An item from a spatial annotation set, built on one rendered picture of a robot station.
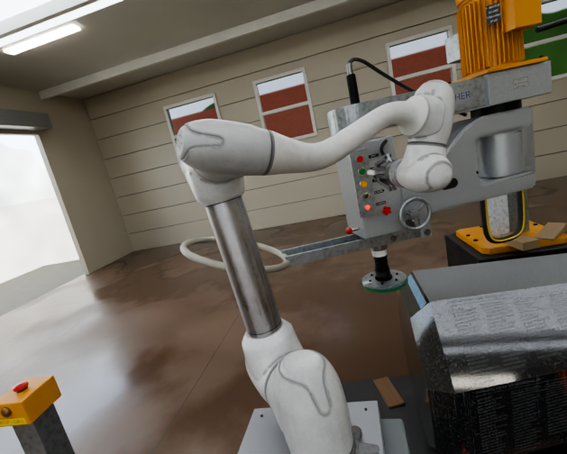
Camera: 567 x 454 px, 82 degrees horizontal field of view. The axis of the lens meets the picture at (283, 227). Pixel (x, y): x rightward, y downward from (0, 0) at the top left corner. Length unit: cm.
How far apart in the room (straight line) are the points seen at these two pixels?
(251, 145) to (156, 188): 829
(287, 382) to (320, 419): 10
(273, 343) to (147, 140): 823
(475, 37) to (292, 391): 159
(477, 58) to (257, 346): 151
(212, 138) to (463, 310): 125
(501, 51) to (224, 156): 140
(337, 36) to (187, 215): 532
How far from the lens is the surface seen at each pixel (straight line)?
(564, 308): 170
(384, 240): 156
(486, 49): 181
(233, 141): 66
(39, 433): 139
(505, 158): 181
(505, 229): 254
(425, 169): 91
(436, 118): 95
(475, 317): 158
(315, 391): 77
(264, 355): 91
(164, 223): 902
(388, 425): 112
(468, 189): 169
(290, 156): 72
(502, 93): 175
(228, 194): 81
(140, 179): 913
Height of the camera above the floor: 160
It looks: 12 degrees down
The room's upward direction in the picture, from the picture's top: 13 degrees counter-clockwise
